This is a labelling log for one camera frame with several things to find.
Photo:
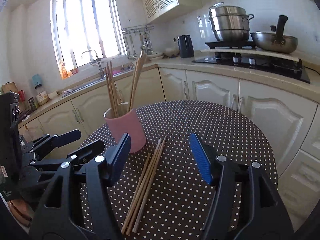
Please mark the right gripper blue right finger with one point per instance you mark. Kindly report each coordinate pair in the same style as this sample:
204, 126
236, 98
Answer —
208, 161

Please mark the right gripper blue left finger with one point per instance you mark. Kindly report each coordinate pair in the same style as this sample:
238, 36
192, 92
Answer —
116, 159

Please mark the pink cup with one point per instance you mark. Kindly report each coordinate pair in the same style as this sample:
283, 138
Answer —
128, 123

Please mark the steel kitchen sink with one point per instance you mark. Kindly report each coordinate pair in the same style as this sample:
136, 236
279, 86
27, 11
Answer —
116, 72

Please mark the cream lower kitchen cabinets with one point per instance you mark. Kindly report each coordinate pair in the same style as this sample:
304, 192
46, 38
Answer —
164, 96

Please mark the chrome kitchen faucet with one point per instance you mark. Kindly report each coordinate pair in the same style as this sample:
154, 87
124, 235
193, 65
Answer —
96, 60

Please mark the kitchen window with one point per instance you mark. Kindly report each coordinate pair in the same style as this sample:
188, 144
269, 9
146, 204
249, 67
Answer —
80, 25

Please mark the brown polka dot tablecloth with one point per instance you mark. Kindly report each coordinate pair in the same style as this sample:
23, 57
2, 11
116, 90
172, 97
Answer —
179, 200

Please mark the food jar on counter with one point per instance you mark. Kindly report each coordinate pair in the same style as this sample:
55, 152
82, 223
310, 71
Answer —
42, 98

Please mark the dark blue electric kettle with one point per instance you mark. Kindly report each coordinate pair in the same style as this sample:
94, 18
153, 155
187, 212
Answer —
185, 46

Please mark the white bowl on counter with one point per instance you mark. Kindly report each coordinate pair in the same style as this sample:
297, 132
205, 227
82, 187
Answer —
172, 52

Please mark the black gas stove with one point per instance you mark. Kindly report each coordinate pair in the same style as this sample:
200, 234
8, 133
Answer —
288, 68

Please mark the stainless steel steamer pot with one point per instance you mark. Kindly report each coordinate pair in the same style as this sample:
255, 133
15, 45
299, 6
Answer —
229, 23

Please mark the wall utensil rail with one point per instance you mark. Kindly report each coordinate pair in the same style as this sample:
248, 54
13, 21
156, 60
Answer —
137, 29

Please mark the steel wok black handle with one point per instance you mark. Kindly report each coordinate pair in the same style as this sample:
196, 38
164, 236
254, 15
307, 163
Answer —
276, 41

